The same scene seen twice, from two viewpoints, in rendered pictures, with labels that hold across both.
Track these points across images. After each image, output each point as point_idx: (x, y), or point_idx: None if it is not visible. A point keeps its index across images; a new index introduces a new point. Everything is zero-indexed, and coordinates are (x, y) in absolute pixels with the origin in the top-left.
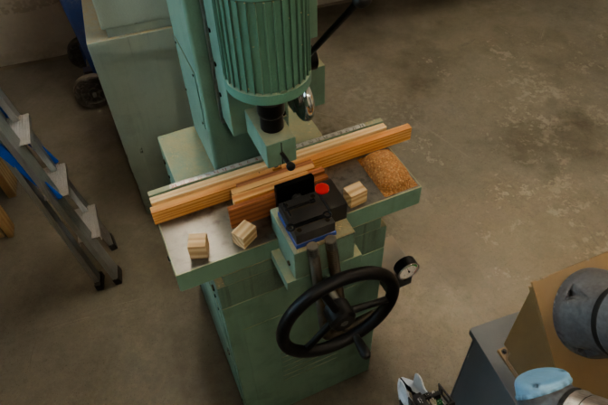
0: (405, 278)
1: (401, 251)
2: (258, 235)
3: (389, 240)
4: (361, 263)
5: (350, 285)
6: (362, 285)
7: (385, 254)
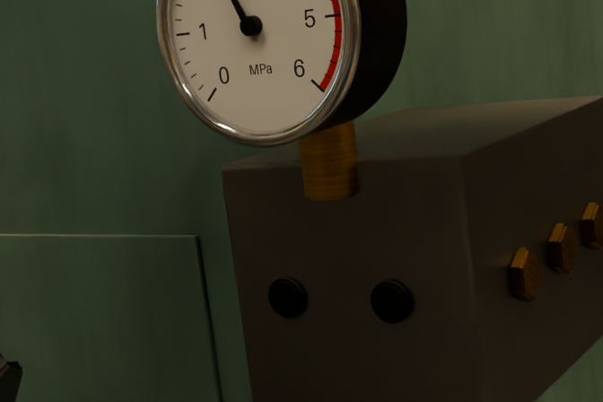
0: (240, 134)
1: (520, 122)
2: None
3: (543, 103)
4: None
5: (83, 221)
6: (158, 275)
7: (411, 125)
